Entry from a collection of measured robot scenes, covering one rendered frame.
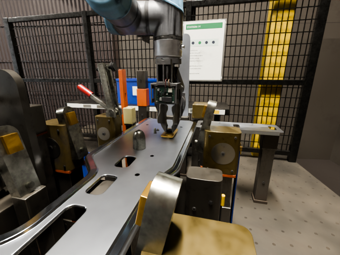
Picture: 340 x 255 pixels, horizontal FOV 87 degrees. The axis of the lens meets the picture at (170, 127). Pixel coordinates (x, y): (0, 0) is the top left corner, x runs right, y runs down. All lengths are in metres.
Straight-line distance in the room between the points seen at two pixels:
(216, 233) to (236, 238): 0.02
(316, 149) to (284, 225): 2.62
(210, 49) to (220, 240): 0.98
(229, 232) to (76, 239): 0.17
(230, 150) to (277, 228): 0.36
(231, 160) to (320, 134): 2.83
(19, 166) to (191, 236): 0.30
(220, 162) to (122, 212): 0.29
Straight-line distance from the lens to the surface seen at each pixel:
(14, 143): 0.38
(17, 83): 0.40
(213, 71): 1.07
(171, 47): 0.49
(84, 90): 0.67
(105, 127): 0.62
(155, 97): 0.48
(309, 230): 0.80
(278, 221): 0.79
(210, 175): 0.38
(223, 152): 0.48
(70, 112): 0.49
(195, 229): 0.19
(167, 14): 0.50
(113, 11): 0.38
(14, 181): 0.39
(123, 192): 0.32
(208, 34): 1.09
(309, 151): 3.30
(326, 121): 3.25
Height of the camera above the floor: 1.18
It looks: 16 degrees down
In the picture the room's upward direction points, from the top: straight up
